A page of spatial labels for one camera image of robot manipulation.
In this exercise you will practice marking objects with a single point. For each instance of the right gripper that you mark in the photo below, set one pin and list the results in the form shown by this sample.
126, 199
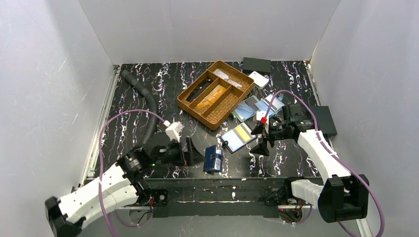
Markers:
267, 135

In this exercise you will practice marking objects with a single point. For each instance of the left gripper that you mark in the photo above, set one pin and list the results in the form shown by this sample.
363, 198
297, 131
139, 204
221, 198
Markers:
189, 151

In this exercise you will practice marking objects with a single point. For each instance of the navy blue card holder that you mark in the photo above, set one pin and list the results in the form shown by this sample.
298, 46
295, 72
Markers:
214, 157

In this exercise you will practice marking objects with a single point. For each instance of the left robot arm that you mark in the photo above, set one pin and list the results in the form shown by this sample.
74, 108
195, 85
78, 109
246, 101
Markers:
121, 185

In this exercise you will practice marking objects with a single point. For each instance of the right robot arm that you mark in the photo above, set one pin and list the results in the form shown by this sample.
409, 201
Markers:
342, 197

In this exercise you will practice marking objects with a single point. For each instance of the yellow card in holder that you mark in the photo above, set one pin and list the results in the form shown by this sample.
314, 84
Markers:
242, 132

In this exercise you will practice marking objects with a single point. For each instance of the black card holder open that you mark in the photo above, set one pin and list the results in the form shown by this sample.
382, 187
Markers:
233, 141

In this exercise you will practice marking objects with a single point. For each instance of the green card holder open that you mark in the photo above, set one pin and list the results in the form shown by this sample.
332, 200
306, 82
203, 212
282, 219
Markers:
246, 109

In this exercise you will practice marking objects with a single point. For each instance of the light blue card holder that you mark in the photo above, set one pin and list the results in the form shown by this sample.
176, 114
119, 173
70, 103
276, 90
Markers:
276, 106

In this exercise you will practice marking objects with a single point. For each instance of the orange card in tray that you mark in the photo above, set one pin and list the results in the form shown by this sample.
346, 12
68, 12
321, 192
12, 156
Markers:
212, 97

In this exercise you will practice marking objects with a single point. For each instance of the white card in tray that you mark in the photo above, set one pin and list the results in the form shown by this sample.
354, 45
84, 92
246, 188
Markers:
225, 77

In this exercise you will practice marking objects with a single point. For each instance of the white small box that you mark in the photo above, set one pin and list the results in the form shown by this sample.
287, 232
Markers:
259, 80

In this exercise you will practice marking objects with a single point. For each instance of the brown woven divider tray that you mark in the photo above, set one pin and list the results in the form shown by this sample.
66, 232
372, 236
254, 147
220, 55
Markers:
214, 115

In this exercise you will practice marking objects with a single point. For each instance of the black box at right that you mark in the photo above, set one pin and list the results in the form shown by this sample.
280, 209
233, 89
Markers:
324, 120

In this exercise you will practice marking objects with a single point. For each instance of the black box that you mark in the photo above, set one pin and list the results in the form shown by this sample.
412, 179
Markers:
262, 66
324, 120

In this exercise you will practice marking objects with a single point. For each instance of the black box at back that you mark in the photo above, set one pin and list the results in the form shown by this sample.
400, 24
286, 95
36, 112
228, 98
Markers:
262, 66

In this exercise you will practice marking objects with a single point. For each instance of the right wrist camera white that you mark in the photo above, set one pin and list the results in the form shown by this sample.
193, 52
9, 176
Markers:
261, 117

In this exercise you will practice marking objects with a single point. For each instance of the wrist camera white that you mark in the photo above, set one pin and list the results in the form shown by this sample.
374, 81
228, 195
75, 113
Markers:
173, 129
261, 117

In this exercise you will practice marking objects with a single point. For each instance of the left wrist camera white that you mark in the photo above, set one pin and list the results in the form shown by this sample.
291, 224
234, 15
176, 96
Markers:
173, 129

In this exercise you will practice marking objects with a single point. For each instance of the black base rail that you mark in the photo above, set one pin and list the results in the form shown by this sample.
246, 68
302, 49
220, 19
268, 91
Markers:
222, 197

